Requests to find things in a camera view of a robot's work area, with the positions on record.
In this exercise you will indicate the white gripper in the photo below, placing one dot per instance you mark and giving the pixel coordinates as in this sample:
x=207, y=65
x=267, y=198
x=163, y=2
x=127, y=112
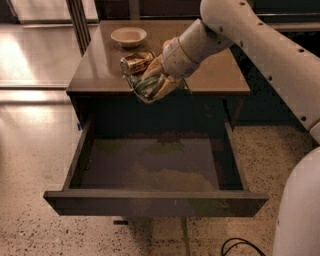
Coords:
x=174, y=60

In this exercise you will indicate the white ceramic bowl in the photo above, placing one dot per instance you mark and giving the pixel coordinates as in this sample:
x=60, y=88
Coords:
x=129, y=37

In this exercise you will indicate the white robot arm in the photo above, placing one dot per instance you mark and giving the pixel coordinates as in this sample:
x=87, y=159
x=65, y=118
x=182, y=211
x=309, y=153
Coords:
x=292, y=71

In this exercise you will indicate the green jalapeno chip bag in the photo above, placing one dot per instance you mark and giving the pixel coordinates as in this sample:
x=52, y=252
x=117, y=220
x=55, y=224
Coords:
x=143, y=89

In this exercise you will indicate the dark brown cabinet counter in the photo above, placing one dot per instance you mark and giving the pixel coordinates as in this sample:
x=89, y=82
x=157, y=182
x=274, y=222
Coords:
x=98, y=87

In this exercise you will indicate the open dark top drawer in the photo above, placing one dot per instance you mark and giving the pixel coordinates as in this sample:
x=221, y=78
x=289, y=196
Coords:
x=156, y=169

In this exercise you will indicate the metal railing frame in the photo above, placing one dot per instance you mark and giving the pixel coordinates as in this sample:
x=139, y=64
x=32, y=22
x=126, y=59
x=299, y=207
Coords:
x=282, y=15

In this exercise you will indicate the orange fruit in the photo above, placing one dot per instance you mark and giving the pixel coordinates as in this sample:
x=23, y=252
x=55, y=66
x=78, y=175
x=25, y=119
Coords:
x=165, y=44

